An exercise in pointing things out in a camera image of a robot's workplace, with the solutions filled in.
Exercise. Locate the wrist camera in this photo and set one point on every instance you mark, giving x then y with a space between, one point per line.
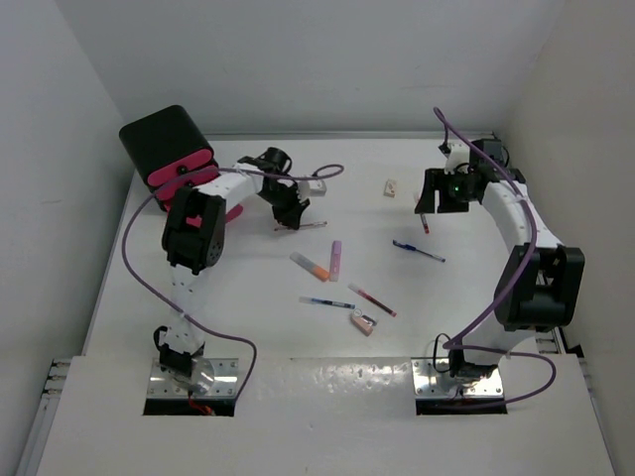
311 188
457 157

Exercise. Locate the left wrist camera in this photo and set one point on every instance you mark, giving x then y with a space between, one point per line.
311 188

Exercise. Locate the red gel pen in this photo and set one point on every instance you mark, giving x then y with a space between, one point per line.
425 223

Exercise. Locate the pink eraser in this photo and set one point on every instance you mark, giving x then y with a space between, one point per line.
362 322

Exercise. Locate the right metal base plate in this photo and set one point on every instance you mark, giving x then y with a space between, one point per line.
435 384

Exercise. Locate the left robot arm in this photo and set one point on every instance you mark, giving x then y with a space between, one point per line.
199 200

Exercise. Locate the black drawer cabinet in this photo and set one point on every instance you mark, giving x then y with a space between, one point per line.
160 139

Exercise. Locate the orange highlighter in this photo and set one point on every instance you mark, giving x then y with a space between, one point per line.
310 266

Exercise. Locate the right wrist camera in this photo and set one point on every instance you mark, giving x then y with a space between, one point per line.
457 157

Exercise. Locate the blue capped pen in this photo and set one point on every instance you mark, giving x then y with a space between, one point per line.
411 248

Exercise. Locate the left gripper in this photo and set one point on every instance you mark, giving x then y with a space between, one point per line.
290 215

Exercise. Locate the metal base plate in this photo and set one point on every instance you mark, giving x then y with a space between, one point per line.
210 378
435 384

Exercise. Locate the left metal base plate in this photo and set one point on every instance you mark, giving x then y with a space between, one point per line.
210 378

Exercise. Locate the purple highlighter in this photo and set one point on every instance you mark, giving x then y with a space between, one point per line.
335 260

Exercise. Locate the clear red ink pen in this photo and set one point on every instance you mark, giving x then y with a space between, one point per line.
364 294

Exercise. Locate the dark blue pen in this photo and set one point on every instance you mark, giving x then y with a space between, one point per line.
327 302

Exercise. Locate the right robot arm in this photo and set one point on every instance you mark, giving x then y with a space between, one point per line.
539 285

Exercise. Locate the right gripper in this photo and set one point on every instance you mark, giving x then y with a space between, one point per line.
436 179

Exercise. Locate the white eraser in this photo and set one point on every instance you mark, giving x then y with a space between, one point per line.
390 188

